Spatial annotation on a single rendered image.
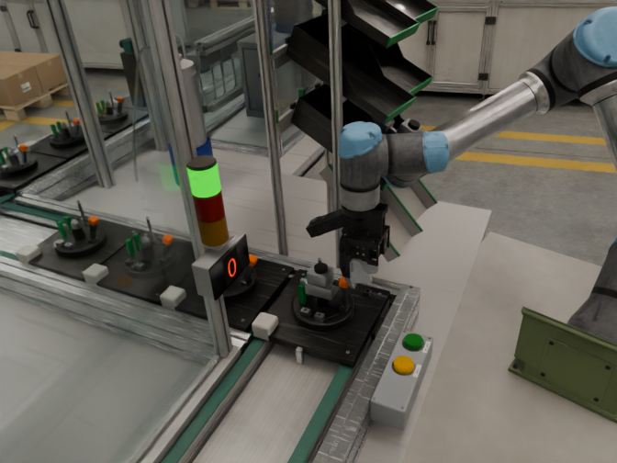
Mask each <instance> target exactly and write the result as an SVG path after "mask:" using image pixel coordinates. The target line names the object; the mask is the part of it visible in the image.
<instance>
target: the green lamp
mask: <svg viewBox="0 0 617 463"><path fill-rule="evenodd" d="M187 172H188V177H189V182H190V186H191V191H192V194H193V195H194V196H196V197H198V198H209V197H212V196H215V195H217V194H218V192H219V191H220V190H221V186H220V181H219V170H218V165H217V164H215V165H214V166H213V167H212V168H210V169H207V170H204V171H193V170H190V169H188V168H187Z"/></svg>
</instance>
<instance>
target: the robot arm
mask: <svg viewBox="0 0 617 463"><path fill-rule="evenodd" d="M576 98H579V100H580V101H581V102H584V103H586V104H589V105H591V106H592V107H593V110H594V113H595V116H596V118H597V121H598V123H599V125H600V130H601V132H602V135H603V138H604V140H605V142H606V145H607V147H608V150H609V153H610V156H611V159H612V162H613V164H614V167H615V170H616V172H617V6H611V7H605V8H602V9H599V10H597V11H595V12H594V13H592V14H591V15H589V16H588V17H586V18H584V19H583V20H581V21H580V22H579V23H578V24H577V25H576V27H575V28H574V29H573V30H572V31H571V32H570V33H569V34H568V35H567V36H566V37H565V38H564V39H563V40H561V41H560V42H559V43H558V44H557V45H556V46H555V47H554V48H553V49H552V50H551V51H550V52H549V53H548V54H547V55H546V56H545V57H543V58H542V60H541V61H539V62H538V63H537V64H536V65H535V66H533V67H532V68H530V69H529V70H527V71H525V72H524V73H521V75H520V76H519V79H518V82H516V83H514V84H513V85H510V86H508V87H507V88H505V89H503V90H501V91H500V92H498V93H497V94H495V95H493V96H491V97H489V98H487V99H486V100H484V101H482V102H480V103H479V104H477V105H475V106H473V107H471V108H470V109H468V110H466V111H465V112H463V113H461V114H459V115H458V116H456V117H454V118H452V119H450V120H448V121H446V122H444V124H442V125H440V126H438V127H437V128H435V129H433V130H430V131H427V130H425V131H422V132H409V133H396V134H382V133H381V129H380V127H379V126H378V125H376V124H375V123H372V122H364V121H356V122H352V123H349V124H347V125H345V126H344V127H343V128H342V129H341V131H340V137H339V150H338V154H339V161H340V201H341V204H342V208H341V209H338V210H335V211H333V212H331V213H328V214H326V215H323V216H318V217H316V218H314V219H313V220H311V221H310V222H309V225H308V227H307V228H306V230H307V231H308V234H309V235H310V237H311V238H313V237H316V236H321V235H322V234H324V233H327V232H331V231H334V230H337V229H340V228H342V227H343V228H342V236H341V239H340V248H339V250H340V269H341V272H342V276H343V277H344V279H345V281H346V282H347V284H348V285H349V286H350V287H351V288H353V289H355V288H356V284H357V283H371V282H372V280H373V279H372V277H371V276H370V275H368V274H375V273H377V271H378V257H379V256H380V255H381V254H385V252H386V250H387V248H389V235H390V226H388V225H385V217H386V213H387V211H388V204H382V203H379V197H380V176H381V175H382V176H383V177H384V179H385V181H386V182H387V183H388V184H389V185H390V186H392V187H394V188H404V187H408V186H411V185H413V184H414V183H415V181H417V180H419V179H420V178H422V177H424V176H426V175H427V174H432V173H438V172H442V171H444V170H445V169H446V167H447V165H448V162H450V161H452V160H453V159H455V158H456V157H458V156H460V155H462V154H463V153H465V152H468V151H469V150H471V149H473V148H475V147H477V146H478V145H479V144H481V143H483V142H484V141H487V140H489V139H490V138H492V137H494V136H496V135H498V134H499V133H501V132H503V131H504V130H506V129H508V128H510V127H511V126H513V125H515V124H517V123H519V122H520V121H522V120H524V119H526V118H528V117H530V116H531V115H533V114H534V113H536V114H540V115H542V114H544V113H546V112H548V111H550V110H551V109H553V108H555V107H558V106H560V105H563V104H565V103H566V102H569V101H571V100H573V99H576ZM375 259H376V260H375ZM567 324H569V325H571V326H574V327H576V328H578V329H580V330H582V331H585V332H587V333H591V334H594V335H596V336H598V337H600V338H603V339H605V340H607V341H610V342H612V343H615V344H617V237H616V238H615V240H614V242H613V244H612V245H611V246H610V248H609V251H608V255H607V257H606V259H605V262H604V264H603V266H602V268H601V271H600V273H599V276H598V278H597V280H596V282H595V285H594V287H593V289H592V291H591V293H590V295H589V298H588V299H587V300H586V301H585V302H584V303H583V304H582V305H581V306H580V308H579V309H578V310H577V311H576V312H575V313H574V314H573V315H572V316H571V317H570V318H569V320H568V322H567Z"/></svg>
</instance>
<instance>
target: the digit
mask: <svg viewBox="0 0 617 463"><path fill-rule="evenodd" d="M222 263H223V267H224V273H225V278H226V283H227V286H228V285H229V284H230V282H231V281H232V280H233V279H234V278H235V277H236V276H237V275H238V274H239V273H240V272H241V270H240V264H239V258H238V252H237V246H236V247H235V248H234V249H233V250H232V251H231V252H230V253H229V254H228V255H227V256H226V257H225V258H224V260H223V261H222Z"/></svg>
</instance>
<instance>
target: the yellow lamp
mask: <svg viewBox="0 0 617 463"><path fill-rule="evenodd" d="M197 223H198V228H199V232H200V237H201V242H202V243H203V244H204V245H206V246H219V245H222V244H224V243H225V242H226V241H227V240H228V239H229V232H228V226H227V221H226V215H225V216H224V217H223V218H222V219H221V220H218V221H215V222H210V223H205V222H201V221H199V220H197Z"/></svg>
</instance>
